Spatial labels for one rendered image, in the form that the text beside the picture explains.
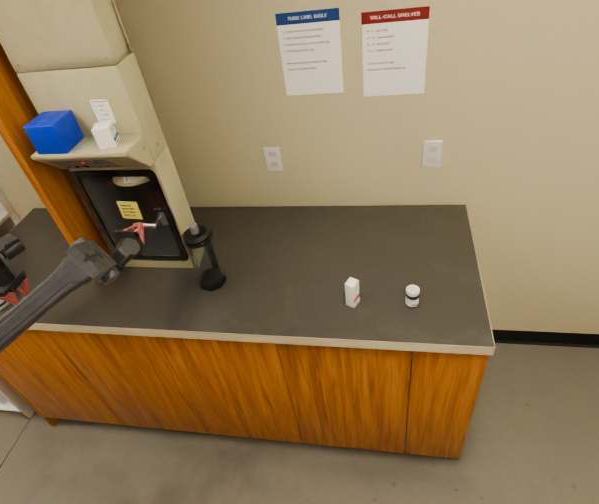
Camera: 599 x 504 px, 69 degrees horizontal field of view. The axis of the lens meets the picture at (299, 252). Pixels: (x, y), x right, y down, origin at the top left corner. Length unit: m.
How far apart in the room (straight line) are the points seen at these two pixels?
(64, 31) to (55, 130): 0.26
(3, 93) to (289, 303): 1.07
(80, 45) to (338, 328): 1.09
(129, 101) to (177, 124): 0.53
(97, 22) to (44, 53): 0.20
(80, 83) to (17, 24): 0.19
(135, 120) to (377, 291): 0.94
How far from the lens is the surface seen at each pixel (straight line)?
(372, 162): 1.81
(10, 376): 2.45
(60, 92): 1.52
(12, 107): 1.61
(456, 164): 1.84
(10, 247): 1.61
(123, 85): 1.40
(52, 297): 0.98
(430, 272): 1.60
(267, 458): 2.28
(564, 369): 2.64
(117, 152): 1.38
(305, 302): 1.51
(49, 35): 1.45
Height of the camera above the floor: 2.06
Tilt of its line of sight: 42 degrees down
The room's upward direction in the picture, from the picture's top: 10 degrees counter-clockwise
